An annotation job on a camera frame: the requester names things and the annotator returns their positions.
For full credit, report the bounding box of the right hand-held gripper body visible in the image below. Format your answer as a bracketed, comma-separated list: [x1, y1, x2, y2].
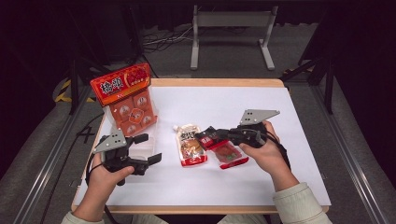
[228, 108, 281, 149]

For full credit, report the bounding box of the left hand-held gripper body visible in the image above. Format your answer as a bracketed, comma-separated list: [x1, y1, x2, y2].
[92, 128, 151, 187]

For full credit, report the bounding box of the clear plastic container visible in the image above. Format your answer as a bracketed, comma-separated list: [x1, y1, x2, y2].
[102, 105, 160, 163]

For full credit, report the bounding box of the red and black snack packet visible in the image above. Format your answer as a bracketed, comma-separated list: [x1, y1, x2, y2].
[193, 125, 250, 170]

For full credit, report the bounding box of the large orange snack packet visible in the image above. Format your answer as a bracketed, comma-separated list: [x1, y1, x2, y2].
[89, 62, 159, 137]

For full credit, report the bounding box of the person's right hand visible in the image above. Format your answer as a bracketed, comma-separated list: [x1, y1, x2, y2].
[238, 119, 293, 183]

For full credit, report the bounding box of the person's left hand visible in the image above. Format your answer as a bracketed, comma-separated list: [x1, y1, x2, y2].
[85, 152, 136, 201]

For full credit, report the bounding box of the sauce pouch with spout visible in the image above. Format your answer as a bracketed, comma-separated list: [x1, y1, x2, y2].
[172, 123, 209, 168]

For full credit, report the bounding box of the white table sheet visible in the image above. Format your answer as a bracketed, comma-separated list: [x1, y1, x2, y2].
[74, 86, 332, 207]

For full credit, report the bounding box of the person's left leg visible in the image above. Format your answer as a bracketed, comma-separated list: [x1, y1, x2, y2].
[129, 214, 169, 224]

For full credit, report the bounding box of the yellow and black hazard tape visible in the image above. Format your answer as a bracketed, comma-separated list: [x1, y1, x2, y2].
[53, 78, 97, 104]

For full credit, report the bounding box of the black metal stand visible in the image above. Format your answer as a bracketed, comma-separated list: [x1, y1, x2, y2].
[279, 55, 336, 115]
[66, 55, 123, 116]

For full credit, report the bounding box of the grey metal stand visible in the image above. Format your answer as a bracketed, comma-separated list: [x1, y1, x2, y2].
[190, 4, 279, 72]

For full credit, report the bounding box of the left hand-held gripper cable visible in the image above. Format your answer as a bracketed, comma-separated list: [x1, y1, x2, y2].
[84, 151, 120, 224]

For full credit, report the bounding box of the hand-held gripper cable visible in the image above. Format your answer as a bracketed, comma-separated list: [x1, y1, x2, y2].
[84, 151, 120, 224]
[262, 129, 292, 172]

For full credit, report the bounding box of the right hand-held gripper cable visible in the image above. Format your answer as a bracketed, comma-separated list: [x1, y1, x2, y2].
[262, 129, 292, 172]

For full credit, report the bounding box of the aluminium floor rail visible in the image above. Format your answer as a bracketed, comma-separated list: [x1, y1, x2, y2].
[310, 84, 390, 224]
[12, 83, 95, 224]

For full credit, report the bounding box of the bundle of floor cables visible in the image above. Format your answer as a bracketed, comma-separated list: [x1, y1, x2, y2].
[124, 23, 200, 78]

